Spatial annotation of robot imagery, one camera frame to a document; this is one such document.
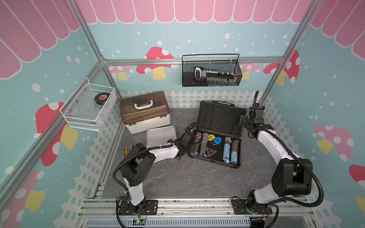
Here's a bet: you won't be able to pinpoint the silver aluminium poker case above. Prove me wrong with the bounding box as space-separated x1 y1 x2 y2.
146 125 177 147

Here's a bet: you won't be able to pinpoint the poker chip stack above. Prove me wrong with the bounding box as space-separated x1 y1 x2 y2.
222 137 232 163
231 140 240 164
193 132 202 156
200 133 209 157

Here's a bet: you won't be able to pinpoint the blue dealer chip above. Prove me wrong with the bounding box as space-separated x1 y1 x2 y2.
213 137 222 145

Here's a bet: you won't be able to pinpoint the black triangle button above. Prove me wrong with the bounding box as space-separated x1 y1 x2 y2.
206 148 217 158

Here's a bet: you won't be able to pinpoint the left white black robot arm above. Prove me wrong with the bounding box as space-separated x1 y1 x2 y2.
112 122 196 213

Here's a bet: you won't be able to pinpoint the black plastic poker case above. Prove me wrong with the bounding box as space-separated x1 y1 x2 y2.
188 101 247 169

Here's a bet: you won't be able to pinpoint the black tape roll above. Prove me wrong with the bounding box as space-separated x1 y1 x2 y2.
95 92 111 105

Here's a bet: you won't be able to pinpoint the black wire wall basket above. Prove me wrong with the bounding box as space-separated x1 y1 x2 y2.
181 54 242 87

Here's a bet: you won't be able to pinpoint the socket bit set holder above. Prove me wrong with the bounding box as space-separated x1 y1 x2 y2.
194 67 237 85

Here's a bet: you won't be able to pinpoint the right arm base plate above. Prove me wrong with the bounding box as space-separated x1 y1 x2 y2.
231 197 272 215

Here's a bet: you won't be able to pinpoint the brown lid storage box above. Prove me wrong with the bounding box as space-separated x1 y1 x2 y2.
120 91 171 134

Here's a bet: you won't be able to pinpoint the aluminium front rail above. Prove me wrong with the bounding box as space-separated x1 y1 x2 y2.
74 198 320 228

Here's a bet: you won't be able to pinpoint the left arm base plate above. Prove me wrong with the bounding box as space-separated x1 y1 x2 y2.
116 198 158 216

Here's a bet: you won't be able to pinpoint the white wire wall basket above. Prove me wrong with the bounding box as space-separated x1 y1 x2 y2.
60 78 117 132

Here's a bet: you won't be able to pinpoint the yellow handled pliers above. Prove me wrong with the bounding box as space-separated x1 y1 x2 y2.
125 145 134 156

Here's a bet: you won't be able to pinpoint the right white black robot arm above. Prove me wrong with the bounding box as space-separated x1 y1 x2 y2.
244 91 324 213

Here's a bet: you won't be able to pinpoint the yellow dealer chip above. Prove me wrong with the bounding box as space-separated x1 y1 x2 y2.
208 134 215 142

